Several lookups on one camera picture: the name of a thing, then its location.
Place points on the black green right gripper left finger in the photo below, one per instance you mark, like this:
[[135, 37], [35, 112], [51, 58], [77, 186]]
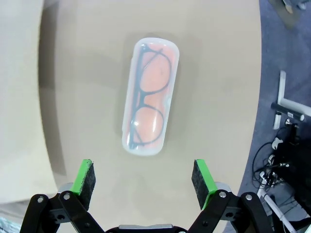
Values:
[[81, 180]]

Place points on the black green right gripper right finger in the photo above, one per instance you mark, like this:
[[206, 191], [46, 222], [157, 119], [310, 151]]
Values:
[[202, 183]]

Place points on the translucent white glasses case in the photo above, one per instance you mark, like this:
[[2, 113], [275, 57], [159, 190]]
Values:
[[128, 102]]

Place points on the black framed glasses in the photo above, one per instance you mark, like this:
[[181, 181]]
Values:
[[140, 97]]

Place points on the white plug adapter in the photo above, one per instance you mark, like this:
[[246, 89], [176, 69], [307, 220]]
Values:
[[276, 143]]

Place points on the black equipment stand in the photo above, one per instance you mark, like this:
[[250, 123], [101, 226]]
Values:
[[296, 157]]

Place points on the black cylindrical bar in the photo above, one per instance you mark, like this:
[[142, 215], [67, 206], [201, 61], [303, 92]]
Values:
[[289, 112]]

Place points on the orange cleaning cloth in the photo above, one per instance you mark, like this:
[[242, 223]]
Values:
[[155, 77]]

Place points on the tan furniture leg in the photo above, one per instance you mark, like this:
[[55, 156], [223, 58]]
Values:
[[289, 17]]

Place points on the white tubular floor frame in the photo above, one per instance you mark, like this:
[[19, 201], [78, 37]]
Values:
[[273, 205]]

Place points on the white angled frame post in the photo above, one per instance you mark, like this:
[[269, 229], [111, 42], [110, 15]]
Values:
[[281, 87]]

